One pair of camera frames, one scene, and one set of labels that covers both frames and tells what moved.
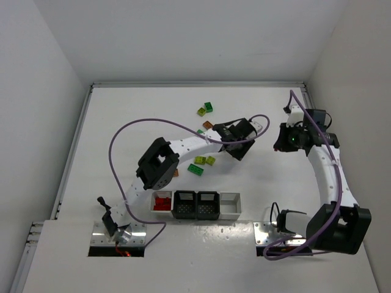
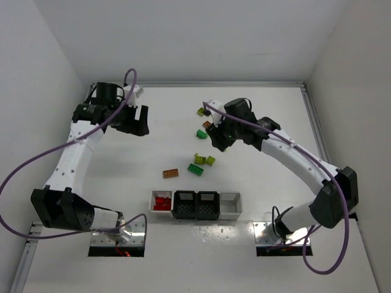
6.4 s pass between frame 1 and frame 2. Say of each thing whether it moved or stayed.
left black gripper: moved
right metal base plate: stayed
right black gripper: moved
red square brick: stayed
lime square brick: stayed
